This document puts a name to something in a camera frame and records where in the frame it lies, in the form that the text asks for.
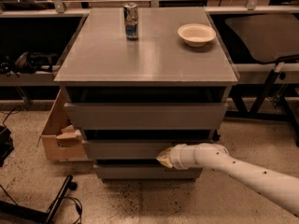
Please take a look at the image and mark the black floor cable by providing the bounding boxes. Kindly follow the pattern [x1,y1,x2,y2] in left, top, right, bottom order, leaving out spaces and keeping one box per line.
[0,105,22,129]

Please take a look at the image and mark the white paper bowl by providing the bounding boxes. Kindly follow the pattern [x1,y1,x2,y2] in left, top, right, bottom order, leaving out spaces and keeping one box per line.
[178,23,216,48]

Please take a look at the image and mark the black device at left edge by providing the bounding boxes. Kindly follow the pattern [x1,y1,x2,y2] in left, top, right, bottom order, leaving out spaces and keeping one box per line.
[0,126,14,167]

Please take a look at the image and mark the grey drawer cabinet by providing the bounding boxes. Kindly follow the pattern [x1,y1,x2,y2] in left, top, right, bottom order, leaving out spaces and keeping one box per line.
[53,6,240,182]

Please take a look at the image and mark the grey bottom drawer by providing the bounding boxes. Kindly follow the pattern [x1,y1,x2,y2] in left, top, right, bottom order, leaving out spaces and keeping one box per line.
[93,164,202,180]

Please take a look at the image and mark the silver blue soda can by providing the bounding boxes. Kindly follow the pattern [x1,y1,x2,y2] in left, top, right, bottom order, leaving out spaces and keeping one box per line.
[123,2,138,40]

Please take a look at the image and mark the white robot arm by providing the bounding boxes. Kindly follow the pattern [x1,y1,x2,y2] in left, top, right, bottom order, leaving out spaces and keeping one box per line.
[157,143,299,217]

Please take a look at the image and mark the grey top drawer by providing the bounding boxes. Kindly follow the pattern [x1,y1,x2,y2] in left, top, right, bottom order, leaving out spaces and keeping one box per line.
[64,103,227,130]

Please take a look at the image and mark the grey drawer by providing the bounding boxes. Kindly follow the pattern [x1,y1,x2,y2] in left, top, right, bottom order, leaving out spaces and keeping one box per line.
[81,139,219,161]
[93,164,202,180]
[64,103,227,130]

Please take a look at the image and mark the black chair base leg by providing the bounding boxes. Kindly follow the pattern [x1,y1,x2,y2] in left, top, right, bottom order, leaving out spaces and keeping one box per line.
[0,175,78,224]

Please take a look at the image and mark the dark office chair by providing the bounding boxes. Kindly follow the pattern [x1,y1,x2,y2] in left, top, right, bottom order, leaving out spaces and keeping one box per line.
[223,13,299,147]

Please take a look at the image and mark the black headphones on shelf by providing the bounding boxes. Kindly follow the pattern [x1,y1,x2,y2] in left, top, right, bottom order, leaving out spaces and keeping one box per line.
[0,51,59,76]

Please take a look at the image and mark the cardboard box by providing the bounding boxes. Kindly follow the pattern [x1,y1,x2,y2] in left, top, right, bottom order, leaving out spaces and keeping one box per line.
[41,91,88,161]

